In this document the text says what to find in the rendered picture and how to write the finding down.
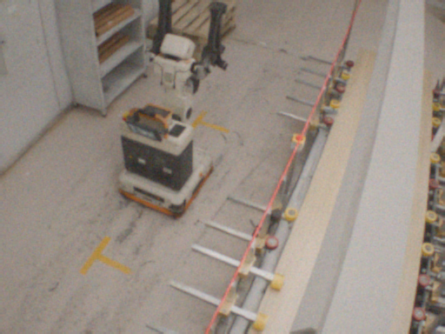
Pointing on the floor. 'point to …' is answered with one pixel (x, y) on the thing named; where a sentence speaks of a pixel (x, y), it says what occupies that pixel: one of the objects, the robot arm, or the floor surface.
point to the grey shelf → (96, 87)
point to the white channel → (383, 192)
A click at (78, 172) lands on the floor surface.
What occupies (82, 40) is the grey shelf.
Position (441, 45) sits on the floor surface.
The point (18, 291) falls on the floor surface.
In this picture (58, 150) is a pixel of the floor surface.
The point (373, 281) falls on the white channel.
